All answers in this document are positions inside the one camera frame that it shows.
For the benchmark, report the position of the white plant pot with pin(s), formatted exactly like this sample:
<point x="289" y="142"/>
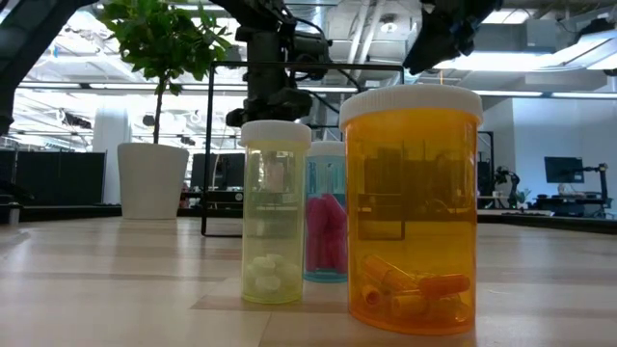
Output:
<point x="152" y="183"/>

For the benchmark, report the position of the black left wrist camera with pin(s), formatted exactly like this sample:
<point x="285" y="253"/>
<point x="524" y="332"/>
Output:
<point x="311" y="53"/>

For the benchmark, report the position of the black partition panel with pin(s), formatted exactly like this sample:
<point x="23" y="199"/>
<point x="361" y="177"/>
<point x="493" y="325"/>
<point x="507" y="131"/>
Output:
<point x="58" y="178"/>

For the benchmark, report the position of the small green background plant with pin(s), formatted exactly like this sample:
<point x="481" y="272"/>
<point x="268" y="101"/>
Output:
<point x="522" y="196"/>

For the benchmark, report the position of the blue medicine bottle red capsules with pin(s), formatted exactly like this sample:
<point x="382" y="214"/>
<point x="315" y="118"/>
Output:
<point x="325" y="231"/>

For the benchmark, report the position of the black background monitor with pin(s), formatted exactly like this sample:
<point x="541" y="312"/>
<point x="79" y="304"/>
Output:
<point x="564" y="169"/>

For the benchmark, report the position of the black table frame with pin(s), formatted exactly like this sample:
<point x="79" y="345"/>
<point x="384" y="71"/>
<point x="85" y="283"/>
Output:
<point x="62" y="213"/>

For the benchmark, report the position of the yellow medicine bottle white tablets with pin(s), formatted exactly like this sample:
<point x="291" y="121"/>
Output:
<point x="275" y="217"/>

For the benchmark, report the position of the green leafy plant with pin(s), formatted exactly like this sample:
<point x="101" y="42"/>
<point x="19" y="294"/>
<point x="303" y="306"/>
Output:
<point x="164" y="43"/>

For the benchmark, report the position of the large orange medicine bottle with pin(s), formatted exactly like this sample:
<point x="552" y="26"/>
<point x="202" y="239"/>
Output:
<point x="410" y="217"/>

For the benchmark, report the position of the dark background monitors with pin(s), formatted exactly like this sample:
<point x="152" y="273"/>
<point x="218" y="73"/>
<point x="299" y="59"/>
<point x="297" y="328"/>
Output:
<point x="229" y="171"/>

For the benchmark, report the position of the black background robot arm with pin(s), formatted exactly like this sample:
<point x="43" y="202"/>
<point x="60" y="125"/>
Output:
<point x="511" y="180"/>

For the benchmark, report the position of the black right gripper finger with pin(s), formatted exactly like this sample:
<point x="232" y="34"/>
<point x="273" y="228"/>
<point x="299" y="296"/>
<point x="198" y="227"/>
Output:
<point x="429" y="34"/>

